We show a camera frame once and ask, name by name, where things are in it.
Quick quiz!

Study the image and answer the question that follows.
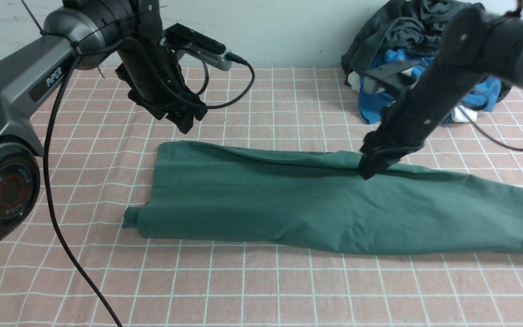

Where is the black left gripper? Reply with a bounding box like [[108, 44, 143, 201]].
[[115, 39, 208, 134]]

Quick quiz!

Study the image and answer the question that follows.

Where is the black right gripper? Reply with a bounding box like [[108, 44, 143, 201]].
[[357, 64, 471, 179]]

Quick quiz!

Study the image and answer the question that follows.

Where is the green long sleeve shirt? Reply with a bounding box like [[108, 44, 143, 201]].
[[122, 141, 523, 255]]

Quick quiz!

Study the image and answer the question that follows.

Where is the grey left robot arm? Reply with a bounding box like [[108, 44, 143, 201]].
[[0, 0, 207, 241]]

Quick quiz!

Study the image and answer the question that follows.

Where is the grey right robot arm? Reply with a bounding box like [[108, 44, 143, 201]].
[[357, 0, 523, 179]]

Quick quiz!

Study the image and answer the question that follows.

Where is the blue garment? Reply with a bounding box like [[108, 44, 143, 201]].
[[348, 48, 510, 124]]

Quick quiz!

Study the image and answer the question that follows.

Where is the dark grey garment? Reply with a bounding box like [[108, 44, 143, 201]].
[[341, 0, 511, 109]]

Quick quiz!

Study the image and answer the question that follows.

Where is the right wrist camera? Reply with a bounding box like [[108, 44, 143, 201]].
[[363, 60, 427, 99]]

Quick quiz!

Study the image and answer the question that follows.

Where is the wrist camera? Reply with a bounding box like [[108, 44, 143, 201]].
[[363, 60, 427, 99], [160, 23, 247, 72]]

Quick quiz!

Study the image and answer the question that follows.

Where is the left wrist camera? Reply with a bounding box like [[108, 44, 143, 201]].
[[160, 23, 247, 72]]

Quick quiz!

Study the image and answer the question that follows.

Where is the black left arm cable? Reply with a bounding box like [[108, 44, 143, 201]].
[[41, 39, 256, 327]]

